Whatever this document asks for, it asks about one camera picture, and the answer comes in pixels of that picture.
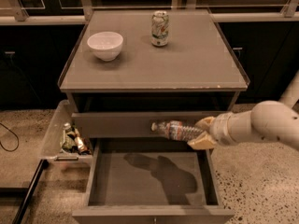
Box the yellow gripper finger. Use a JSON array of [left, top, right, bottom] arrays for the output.
[[195, 116, 215, 131], [187, 132, 216, 150]]

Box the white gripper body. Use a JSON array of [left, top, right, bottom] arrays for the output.
[[209, 112, 236, 146]]

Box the clear plastic water bottle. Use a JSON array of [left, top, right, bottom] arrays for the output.
[[150, 120, 204, 142]]

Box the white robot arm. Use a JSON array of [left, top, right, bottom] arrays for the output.
[[188, 72, 299, 150]]

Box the grey open middle drawer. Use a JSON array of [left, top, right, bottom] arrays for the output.
[[73, 139, 234, 224]]

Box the grey drawer cabinet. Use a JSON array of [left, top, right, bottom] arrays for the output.
[[57, 8, 251, 224]]

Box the grey top drawer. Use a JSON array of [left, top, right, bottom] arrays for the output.
[[72, 111, 221, 138]]

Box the small bottle in bin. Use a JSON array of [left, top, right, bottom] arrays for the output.
[[74, 128, 88, 154]]

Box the green white soda can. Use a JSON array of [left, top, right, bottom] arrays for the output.
[[151, 10, 169, 47]]

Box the white ceramic bowl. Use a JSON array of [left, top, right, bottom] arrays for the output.
[[87, 32, 123, 62]]

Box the clear plastic storage bin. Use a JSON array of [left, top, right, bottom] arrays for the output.
[[39, 100, 93, 168]]

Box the black floor rail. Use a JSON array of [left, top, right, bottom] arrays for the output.
[[12, 160, 49, 224]]

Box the black floor cable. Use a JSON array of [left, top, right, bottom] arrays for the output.
[[0, 121, 21, 152]]

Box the metal railing frame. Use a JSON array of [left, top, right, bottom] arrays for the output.
[[0, 0, 299, 24]]

